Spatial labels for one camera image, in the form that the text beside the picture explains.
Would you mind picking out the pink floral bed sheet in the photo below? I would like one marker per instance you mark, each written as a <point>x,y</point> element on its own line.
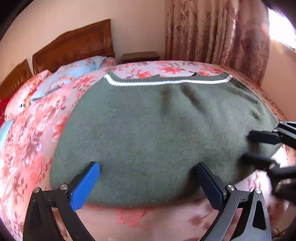
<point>29,146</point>

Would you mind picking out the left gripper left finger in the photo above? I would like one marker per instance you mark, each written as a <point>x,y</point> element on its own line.
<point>40,223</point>

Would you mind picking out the wooden headboard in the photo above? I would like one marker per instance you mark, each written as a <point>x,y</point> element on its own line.
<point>91,40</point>

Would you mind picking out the pink floral pillow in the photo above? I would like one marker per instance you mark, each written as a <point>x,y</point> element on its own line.
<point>20,100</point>

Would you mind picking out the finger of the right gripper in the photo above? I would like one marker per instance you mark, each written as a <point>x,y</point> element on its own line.
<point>282,179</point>
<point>284,133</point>

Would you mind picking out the pink floral curtain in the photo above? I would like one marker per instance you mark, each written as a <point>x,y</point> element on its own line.
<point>228,33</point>

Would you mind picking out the green and cream knit sweater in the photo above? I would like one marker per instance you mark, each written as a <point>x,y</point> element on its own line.
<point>147,135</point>

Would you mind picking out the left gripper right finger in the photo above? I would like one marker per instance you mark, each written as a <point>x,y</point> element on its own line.
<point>253,223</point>

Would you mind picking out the blue floral folded quilt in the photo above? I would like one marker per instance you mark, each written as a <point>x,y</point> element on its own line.
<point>65,75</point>

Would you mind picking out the dark wooden nightstand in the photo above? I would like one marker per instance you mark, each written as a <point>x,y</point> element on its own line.
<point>139,57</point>

